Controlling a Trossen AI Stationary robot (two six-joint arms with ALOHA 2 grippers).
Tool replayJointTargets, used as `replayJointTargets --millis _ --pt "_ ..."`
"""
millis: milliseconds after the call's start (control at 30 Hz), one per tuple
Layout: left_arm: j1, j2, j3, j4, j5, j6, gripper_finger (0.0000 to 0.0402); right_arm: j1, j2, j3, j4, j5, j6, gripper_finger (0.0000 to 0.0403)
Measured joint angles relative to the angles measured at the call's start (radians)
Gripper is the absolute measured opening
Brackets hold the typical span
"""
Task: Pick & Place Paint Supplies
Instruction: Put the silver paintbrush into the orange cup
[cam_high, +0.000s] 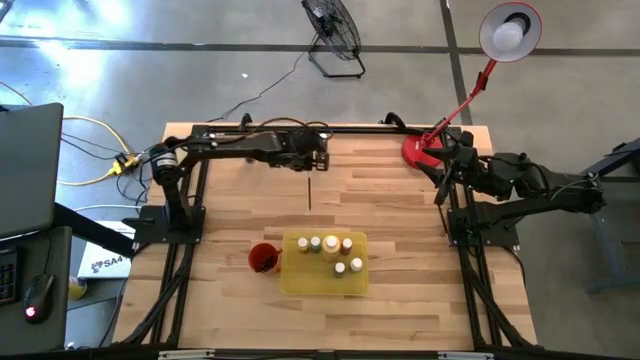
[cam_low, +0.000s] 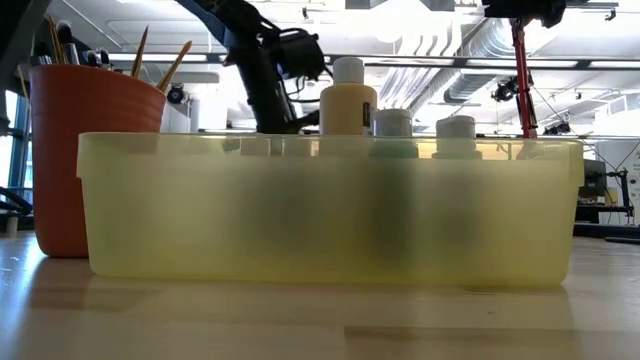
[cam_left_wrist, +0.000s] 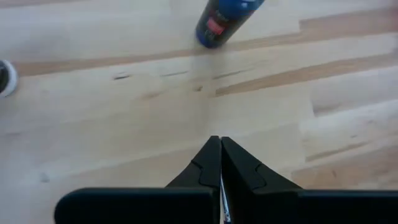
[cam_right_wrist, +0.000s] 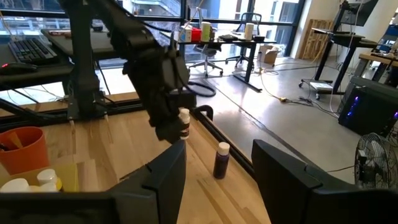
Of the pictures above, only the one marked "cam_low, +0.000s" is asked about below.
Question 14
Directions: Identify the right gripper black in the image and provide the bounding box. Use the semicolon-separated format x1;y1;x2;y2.
482;0;569;29

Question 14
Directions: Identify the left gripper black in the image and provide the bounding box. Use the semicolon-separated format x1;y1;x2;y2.
239;47;321;135

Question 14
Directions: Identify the large yellow paint bottle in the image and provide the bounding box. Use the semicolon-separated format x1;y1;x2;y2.
319;56;379;159

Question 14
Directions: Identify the dark green paint bottle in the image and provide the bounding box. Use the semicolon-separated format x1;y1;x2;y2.
372;108;420;160

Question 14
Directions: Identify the black and white paint bottle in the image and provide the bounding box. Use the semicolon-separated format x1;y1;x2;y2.
430;114;484;161

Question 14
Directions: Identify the red plastic cup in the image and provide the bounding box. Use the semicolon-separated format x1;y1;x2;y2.
28;63;169;260

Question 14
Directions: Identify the black hanging ceiling device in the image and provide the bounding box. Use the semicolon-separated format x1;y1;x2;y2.
490;74;535;104
543;119;572;136

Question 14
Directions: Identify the red desk lamp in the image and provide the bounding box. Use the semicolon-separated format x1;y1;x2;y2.
508;17;551;161

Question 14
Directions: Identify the long ceiling light strip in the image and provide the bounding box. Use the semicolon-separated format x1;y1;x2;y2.
107;49;640;71

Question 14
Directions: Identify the yellow translucent plastic bin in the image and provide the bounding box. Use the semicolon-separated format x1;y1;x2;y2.
76;132;586;290

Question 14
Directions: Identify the black monitor on stand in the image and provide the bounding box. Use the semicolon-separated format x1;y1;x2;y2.
581;158;609;200

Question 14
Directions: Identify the black left wrist camera cable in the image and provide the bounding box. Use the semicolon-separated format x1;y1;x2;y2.
287;74;334;106

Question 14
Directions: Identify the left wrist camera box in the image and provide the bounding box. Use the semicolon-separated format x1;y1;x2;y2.
272;27;329;84

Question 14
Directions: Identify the silver ceiling air duct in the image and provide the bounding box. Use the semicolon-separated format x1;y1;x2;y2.
379;19;511;132

